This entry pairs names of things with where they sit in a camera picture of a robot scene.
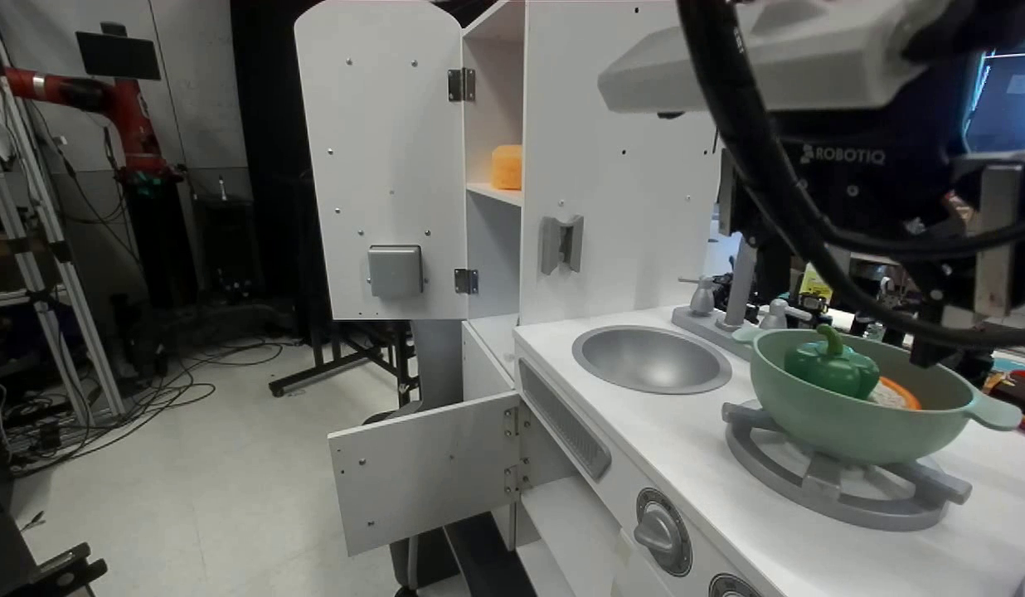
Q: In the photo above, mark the orange toy food piece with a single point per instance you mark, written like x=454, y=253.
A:
x=900, y=397

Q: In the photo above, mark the black stand base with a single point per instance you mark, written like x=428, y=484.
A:
x=334, y=360

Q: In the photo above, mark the mint green toy pot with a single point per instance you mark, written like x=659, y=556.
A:
x=852, y=424

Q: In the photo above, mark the orange toy block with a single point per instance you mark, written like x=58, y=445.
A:
x=508, y=167

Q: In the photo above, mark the grey side wall bracket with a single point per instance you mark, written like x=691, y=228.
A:
x=561, y=243

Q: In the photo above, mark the white toy play kitchen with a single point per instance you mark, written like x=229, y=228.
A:
x=611, y=167

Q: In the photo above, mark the yellow bottle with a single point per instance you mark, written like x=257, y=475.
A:
x=818, y=289

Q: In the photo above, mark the red robot arm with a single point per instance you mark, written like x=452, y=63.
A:
x=89, y=93

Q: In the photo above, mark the aluminium frame rack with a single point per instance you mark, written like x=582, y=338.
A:
x=48, y=277

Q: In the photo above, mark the tall white cabinet door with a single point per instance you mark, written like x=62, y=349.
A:
x=366, y=144

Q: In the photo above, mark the black box on pole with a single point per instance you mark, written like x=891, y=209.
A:
x=117, y=51

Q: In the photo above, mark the white sink cabinet door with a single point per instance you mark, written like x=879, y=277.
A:
x=422, y=467

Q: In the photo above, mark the green toy pepper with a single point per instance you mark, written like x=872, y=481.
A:
x=829, y=365

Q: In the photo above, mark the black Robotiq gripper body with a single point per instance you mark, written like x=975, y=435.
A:
x=864, y=176

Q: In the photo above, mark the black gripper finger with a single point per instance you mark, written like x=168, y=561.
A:
x=792, y=265
x=937, y=331

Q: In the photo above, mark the grey sink basin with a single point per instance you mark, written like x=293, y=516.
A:
x=652, y=360

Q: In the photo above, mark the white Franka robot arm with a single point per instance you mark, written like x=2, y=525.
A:
x=777, y=53

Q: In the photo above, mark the grey stove burner grate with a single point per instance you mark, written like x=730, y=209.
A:
x=829, y=492

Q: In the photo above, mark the grey stove knob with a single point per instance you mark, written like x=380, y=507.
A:
x=664, y=533
x=736, y=588

